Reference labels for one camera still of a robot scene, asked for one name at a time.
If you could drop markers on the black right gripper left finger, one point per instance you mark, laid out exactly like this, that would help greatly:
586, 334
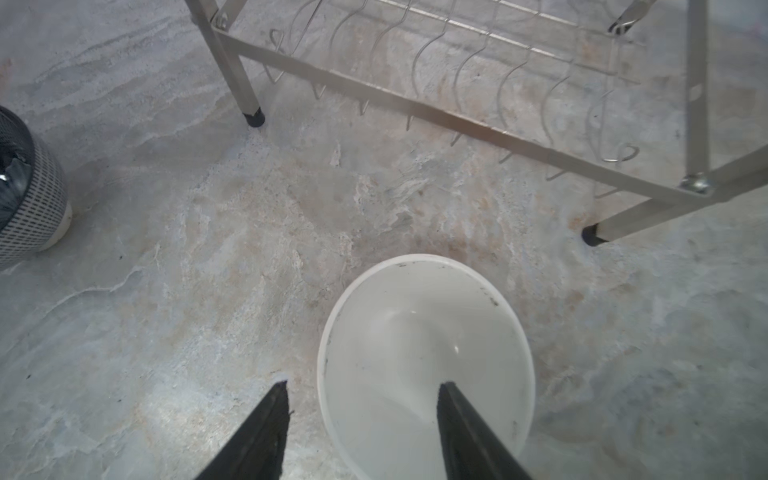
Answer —
256, 450

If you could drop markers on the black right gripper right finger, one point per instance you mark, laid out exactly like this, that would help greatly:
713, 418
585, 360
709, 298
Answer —
470, 449

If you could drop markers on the white bowl orange outside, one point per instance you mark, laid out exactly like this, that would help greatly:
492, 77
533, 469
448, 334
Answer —
396, 334

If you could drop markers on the stainless steel dish rack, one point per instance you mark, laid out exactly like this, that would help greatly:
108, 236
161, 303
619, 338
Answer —
623, 93

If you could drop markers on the dark blue patterned bowl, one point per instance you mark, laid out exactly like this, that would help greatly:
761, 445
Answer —
36, 211

